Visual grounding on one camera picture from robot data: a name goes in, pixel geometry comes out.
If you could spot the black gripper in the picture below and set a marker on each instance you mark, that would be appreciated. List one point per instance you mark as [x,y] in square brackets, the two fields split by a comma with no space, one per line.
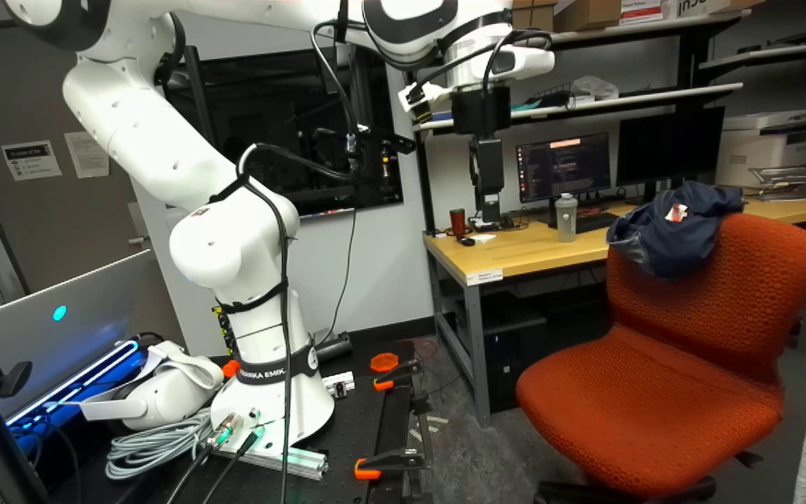
[488,166]

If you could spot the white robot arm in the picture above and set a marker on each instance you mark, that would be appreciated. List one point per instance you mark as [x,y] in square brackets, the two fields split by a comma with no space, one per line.
[237,232]

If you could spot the computer monitor with code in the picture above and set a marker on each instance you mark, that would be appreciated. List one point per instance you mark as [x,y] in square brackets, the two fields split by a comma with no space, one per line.
[563,166]

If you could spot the dark red can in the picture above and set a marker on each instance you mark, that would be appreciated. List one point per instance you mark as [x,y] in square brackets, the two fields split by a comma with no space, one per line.
[460,226]

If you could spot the grey shaker bottle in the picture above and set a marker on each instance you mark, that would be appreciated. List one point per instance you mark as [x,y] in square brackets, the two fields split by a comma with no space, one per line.
[566,218]

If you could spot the wooden top desk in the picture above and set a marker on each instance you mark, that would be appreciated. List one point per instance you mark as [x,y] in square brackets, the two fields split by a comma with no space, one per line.
[460,272]

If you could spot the black computer tower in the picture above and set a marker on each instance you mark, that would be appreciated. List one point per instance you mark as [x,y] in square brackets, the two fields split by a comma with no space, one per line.
[512,349]

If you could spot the navy blue cloth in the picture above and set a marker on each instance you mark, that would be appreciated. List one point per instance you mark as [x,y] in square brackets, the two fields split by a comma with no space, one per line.
[675,232]

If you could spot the orange black clamp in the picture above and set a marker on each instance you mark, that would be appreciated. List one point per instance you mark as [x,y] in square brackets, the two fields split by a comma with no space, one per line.
[391,367]
[391,464]

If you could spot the orange office chair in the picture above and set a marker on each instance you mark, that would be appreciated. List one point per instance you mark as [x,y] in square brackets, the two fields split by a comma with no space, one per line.
[688,377]

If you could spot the orange black clamp front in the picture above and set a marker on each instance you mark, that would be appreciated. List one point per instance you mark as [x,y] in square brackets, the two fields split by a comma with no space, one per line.
[391,464]

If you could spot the large black wall screen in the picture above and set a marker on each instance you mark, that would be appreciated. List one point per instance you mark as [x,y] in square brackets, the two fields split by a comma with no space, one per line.
[289,100]

